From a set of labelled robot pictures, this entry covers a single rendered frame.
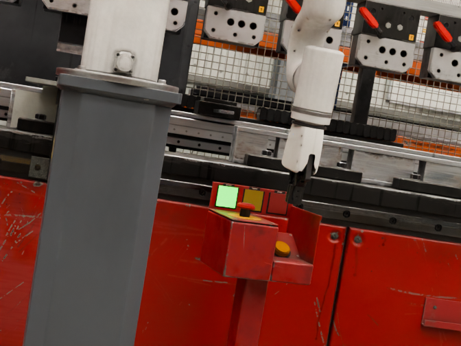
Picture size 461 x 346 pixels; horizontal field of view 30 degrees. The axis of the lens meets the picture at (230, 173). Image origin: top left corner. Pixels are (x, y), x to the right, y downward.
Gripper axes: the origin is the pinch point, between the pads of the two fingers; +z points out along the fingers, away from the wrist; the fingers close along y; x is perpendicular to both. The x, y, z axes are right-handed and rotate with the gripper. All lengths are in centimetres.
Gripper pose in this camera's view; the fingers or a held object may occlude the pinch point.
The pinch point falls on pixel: (294, 194)
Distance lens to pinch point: 184.7
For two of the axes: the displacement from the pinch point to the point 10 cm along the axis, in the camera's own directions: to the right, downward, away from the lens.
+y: 2.8, 2.0, -9.4
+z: -1.9, 9.7, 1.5
